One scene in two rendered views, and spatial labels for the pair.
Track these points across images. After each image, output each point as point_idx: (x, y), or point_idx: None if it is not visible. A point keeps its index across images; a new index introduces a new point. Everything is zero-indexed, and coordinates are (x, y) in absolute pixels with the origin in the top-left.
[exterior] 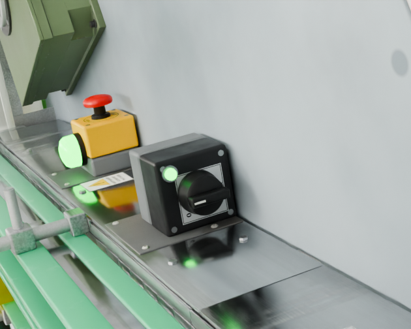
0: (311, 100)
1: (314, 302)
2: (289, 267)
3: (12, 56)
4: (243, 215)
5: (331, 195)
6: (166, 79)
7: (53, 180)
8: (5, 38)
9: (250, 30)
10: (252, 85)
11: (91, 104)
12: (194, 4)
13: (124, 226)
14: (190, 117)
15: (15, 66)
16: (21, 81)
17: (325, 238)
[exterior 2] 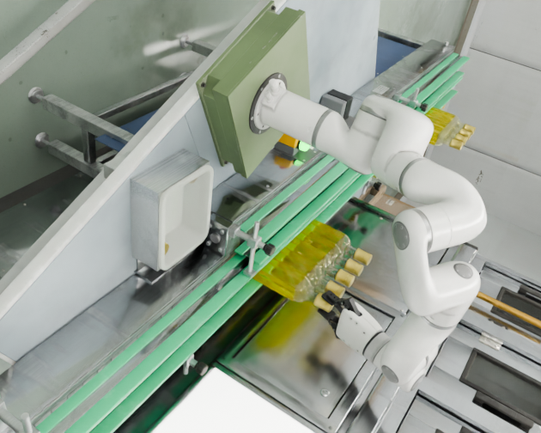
0: (357, 57)
1: (366, 94)
2: (353, 99)
3: (258, 145)
4: None
5: (354, 76)
6: (312, 88)
7: (311, 158)
8: (254, 139)
9: (349, 48)
10: (344, 64)
11: None
12: (335, 51)
13: None
14: (318, 94)
15: (259, 149)
16: (261, 155)
17: (349, 89)
